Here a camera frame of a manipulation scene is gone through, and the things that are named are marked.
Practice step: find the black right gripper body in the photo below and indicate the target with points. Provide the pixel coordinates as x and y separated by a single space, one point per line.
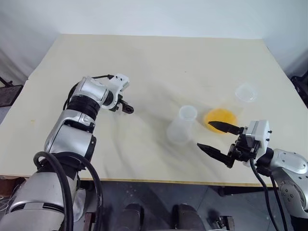
243 149

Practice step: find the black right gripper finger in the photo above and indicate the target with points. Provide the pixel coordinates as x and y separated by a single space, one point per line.
222 126
213 151

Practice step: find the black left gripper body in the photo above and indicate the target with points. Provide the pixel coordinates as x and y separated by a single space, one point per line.
117 106

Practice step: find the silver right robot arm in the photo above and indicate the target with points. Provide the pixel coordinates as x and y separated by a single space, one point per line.
288 163

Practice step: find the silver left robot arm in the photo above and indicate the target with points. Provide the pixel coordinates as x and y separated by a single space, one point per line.
65 134

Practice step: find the clear cup of orange liquid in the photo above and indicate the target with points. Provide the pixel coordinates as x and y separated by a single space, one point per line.
221 116

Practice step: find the translucent plastic bottle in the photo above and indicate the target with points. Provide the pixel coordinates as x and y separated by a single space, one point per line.
179 130

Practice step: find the dark rounded shape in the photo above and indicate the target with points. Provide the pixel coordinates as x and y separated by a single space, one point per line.
185 216
132 216

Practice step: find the black equipment case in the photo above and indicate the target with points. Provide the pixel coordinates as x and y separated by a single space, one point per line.
299 89

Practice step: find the white plastic bag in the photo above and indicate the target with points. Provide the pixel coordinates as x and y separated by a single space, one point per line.
79 205

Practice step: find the black mesh stand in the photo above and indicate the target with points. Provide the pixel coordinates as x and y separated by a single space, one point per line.
9 95

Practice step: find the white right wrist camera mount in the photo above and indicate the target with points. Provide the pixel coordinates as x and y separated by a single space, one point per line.
261 134

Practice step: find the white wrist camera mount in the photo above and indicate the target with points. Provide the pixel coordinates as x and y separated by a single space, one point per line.
261 134
119 80

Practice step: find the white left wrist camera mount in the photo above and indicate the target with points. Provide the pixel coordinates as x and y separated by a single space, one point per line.
119 80

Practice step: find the black table frame bar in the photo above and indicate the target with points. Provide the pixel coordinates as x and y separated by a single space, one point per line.
240 190

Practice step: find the grey metal bracket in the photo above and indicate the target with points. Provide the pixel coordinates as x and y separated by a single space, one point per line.
223 222

